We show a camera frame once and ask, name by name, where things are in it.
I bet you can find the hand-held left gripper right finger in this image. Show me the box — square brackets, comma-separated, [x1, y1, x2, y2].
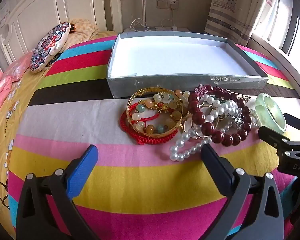
[201, 144, 285, 240]

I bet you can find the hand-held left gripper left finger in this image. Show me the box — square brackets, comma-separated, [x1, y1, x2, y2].
[15, 144, 99, 240]

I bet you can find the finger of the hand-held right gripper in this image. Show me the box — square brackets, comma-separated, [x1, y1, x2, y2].
[284, 113, 300, 140]
[258, 126, 290, 155]

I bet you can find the green jade bangle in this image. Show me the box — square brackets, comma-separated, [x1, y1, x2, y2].
[255, 93, 288, 133]

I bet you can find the silver chain with gold pendant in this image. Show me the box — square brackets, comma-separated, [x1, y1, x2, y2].
[225, 93, 252, 130]

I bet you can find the large dark red bead bracelet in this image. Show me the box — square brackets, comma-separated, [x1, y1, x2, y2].
[187, 92, 253, 147]

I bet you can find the multicolour stone bead bracelet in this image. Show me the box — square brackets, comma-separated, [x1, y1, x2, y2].
[130, 91, 190, 134]

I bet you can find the grey box with white inside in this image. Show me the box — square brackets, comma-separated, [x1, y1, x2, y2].
[106, 31, 269, 99]

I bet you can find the colourful striped blanket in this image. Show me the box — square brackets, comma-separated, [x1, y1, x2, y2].
[9, 34, 300, 240]

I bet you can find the beige windowsill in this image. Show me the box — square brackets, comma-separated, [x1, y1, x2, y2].
[250, 34, 300, 98]

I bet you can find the wide gold bangle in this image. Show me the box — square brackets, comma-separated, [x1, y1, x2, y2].
[126, 87, 184, 139]

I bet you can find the yellow floral bedsheet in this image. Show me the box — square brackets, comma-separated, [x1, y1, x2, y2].
[0, 30, 118, 233]

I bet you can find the window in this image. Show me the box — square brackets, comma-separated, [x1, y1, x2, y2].
[252, 0, 300, 60]

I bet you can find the pink quilt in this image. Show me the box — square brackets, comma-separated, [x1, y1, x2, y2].
[0, 50, 38, 120]

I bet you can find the round patterned cushion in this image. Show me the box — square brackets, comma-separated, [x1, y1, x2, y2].
[30, 22, 72, 73]

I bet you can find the cream boat print curtain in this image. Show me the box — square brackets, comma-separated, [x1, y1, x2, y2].
[204, 0, 280, 47]

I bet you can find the white nightstand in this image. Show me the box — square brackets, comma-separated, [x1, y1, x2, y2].
[122, 26, 193, 34]

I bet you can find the cream wooden headboard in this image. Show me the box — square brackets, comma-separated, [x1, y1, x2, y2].
[0, 0, 123, 65]

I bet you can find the white pearl bracelet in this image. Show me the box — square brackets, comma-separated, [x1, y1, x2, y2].
[169, 124, 213, 162]
[205, 96, 240, 124]

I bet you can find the red woven cord bracelet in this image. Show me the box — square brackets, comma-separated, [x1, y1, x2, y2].
[119, 111, 177, 145]

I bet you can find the small dark red bead bracelet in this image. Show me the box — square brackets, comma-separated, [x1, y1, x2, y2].
[204, 85, 240, 102]

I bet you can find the pink crystal bead bracelet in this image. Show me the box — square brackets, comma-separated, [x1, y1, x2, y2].
[194, 84, 208, 98]

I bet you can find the white cable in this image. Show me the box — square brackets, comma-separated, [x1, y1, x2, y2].
[130, 18, 156, 31]

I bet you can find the beige wall socket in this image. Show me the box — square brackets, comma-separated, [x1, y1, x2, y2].
[156, 0, 179, 10]

